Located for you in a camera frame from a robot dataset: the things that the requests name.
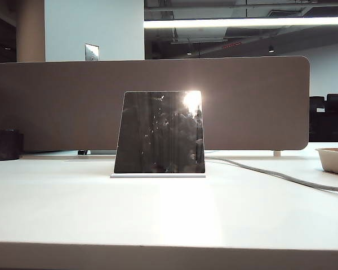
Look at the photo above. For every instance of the tabletop mirror with white base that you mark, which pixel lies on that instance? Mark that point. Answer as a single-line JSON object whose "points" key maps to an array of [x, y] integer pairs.
{"points": [[160, 135]]}

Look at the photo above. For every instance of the black ceiling downlight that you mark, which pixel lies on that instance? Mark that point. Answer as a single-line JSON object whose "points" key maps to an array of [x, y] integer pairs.
{"points": [[189, 52], [271, 50]]}

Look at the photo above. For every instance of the black divider clamp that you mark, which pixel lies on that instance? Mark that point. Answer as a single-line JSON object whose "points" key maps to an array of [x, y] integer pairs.
{"points": [[82, 152]]}

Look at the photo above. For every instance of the white divider support foot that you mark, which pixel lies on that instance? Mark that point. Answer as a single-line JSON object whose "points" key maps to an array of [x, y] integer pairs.
{"points": [[276, 153]]}

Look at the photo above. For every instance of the red ceiling sign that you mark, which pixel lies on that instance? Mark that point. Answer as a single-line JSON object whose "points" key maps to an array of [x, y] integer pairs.
{"points": [[231, 45]]}

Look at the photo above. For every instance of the brown desk divider panel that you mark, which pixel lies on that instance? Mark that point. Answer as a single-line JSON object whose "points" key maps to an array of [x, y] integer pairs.
{"points": [[59, 98]]}

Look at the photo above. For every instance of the long ceiling light strip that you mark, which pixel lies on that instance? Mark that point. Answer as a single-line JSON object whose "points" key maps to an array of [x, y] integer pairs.
{"points": [[242, 22]]}

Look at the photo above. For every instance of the black cylindrical cup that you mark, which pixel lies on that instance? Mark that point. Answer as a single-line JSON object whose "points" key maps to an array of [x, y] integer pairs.
{"points": [[7, 144]]}

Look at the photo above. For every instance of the white shallow tray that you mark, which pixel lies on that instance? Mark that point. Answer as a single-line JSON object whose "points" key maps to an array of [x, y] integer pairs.
{"points": [[333, 161]]}

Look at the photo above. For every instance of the silver wall switch plate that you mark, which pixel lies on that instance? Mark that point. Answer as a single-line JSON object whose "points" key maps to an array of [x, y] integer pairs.
{"points": [[91, 52]]}

